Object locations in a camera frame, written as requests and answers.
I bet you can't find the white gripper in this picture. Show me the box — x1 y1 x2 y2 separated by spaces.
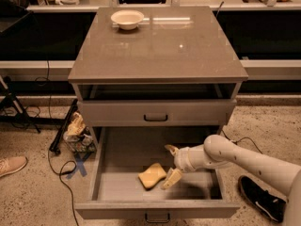
161 144 228 190

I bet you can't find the yellow sponge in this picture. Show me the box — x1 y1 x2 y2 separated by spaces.
138 163 166 189

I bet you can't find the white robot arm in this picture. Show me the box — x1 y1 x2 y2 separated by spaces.
162 135 301 226

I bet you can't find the open grey middle drawer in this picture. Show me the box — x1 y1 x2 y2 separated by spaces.
75 126 239 220

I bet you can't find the closed grey upper drawer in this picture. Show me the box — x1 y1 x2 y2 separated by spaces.
78 100 236 127

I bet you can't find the grey cabinet with counter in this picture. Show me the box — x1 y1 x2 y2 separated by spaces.
67 6 249 137

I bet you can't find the blue tape cross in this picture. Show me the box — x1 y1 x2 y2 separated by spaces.
66 153 91 179

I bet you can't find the black sneaker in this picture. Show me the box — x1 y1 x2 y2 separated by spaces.
238 176 286 223

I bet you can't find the black bar leaning on floor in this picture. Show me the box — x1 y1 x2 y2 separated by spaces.
49 99 77 154

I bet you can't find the white bowl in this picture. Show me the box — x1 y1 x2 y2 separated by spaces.
111 10 144 30

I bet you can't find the tan shoe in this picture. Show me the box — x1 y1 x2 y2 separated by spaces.
0 156 27 177

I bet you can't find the black tripod stand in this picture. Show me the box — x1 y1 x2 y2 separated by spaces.
0 75 40 133

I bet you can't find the black upper drawer handle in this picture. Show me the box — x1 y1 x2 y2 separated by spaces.
144 114 168 122

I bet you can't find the black open drawer handle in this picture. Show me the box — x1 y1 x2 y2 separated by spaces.
144 213 170 224

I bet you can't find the black cable right floor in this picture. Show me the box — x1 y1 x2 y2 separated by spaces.
221 129 263 154

